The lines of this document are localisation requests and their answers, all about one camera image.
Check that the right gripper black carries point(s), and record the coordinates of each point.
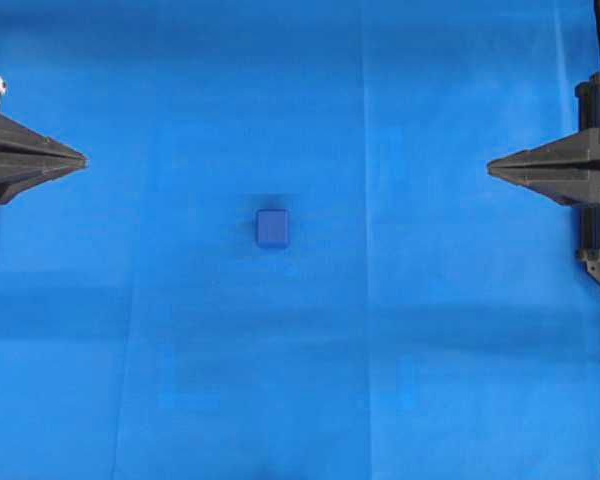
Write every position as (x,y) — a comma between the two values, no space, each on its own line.
(570,187)

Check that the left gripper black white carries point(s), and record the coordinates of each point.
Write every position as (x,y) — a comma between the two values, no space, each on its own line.
(18,139)

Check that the blue block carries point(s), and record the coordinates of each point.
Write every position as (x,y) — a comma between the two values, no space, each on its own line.
(272,228)

